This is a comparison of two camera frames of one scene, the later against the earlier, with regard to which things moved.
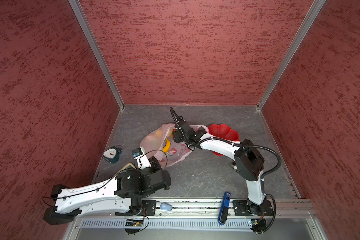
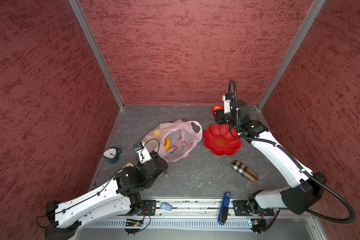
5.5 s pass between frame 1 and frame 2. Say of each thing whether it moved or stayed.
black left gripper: stayed
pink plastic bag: stayed
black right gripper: moved
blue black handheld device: stayed
